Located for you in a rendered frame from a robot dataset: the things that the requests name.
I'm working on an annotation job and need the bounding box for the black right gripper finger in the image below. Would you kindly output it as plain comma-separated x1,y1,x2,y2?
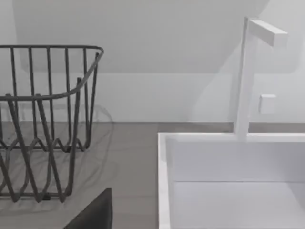
62,187,113,229

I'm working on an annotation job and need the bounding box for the white sink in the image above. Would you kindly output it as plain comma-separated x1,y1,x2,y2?
157,132,305,229

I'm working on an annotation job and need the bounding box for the tall white tap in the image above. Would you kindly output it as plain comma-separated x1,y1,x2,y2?
234,16,288,143

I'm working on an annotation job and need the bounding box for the grey wire basket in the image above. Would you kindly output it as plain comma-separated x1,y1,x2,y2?
0,44,105,204

